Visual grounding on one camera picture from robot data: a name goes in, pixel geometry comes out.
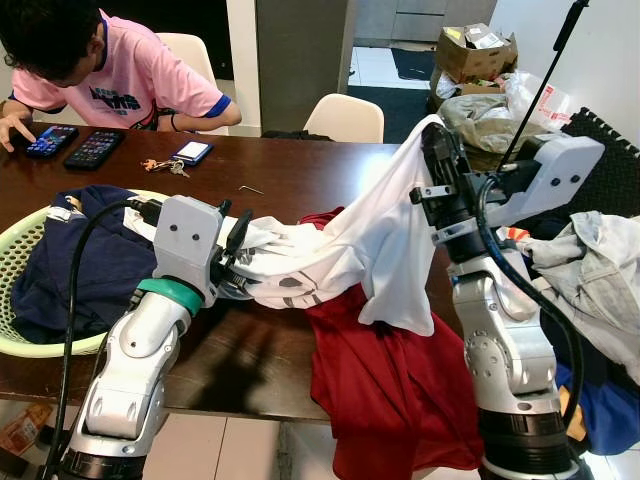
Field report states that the white t-shirt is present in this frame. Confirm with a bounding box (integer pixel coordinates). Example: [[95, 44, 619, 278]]
[[150, 113, 471, 336]]

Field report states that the black foam mat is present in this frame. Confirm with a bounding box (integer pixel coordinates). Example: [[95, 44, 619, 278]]
[[560, 108, 640, 221]]

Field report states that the light grey garment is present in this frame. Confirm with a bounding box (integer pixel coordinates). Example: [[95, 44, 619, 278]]
[[520, 210, 640, 351]]

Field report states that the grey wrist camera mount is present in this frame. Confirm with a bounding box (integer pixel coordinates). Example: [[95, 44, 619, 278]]
[[495, 133, 606, 223], [152, 195, 233, 306]]

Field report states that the cream plastic chair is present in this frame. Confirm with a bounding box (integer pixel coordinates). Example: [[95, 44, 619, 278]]
[[303, 93, 386, 143], [155, 32, 231, 136]]

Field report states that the navy garment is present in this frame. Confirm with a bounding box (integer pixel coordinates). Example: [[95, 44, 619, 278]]
[[12, 185, 166, 346]]

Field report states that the brown packet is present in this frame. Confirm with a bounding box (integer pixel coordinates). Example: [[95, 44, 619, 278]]
[[0, 400, 56, 456]]

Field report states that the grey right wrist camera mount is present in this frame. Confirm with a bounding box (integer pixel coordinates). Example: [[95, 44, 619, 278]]
[[495, 133, 606, 223]]

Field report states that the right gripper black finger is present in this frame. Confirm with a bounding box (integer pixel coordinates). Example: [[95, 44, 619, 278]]
[[422, 120, 466, 191]]

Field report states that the red t-shirt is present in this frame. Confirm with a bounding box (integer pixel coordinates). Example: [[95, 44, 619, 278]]
[[300, 207, 486, 480]]

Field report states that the open cardboard box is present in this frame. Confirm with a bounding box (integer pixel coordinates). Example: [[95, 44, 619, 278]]
[[435, 22, 519, 86]]

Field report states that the clear plastic bag of clothes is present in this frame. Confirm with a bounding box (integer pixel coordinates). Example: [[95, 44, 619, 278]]
[[432, 70, 576, 161]]

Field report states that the dark brown wooden table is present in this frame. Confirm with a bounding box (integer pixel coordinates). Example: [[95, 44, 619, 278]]
[[0, 125, 491, 421]]

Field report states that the person in pink shirt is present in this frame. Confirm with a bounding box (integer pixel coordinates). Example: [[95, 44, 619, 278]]
[[0, 0, 243, 151]]

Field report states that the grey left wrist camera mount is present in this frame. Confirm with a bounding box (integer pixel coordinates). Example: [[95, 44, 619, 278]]
[[152, 195, 233, 306]]

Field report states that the black smartphone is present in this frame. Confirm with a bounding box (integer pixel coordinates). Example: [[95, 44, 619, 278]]
[[25, 125, 79, 159], [63, 130, 126, 171]]

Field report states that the person right hand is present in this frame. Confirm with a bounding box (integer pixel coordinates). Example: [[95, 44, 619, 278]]
[[0, 110, 41, 153]]

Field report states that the bunch of keys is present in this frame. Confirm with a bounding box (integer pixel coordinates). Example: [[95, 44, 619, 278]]
[[142, 157, 191, 178]]

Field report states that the black stand pole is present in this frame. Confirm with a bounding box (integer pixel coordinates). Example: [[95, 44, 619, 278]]
[[498, 0, 593, 168]]

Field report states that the white smartphone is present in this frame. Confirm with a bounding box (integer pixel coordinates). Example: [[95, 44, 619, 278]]
[[172, 140, 213, 166]]

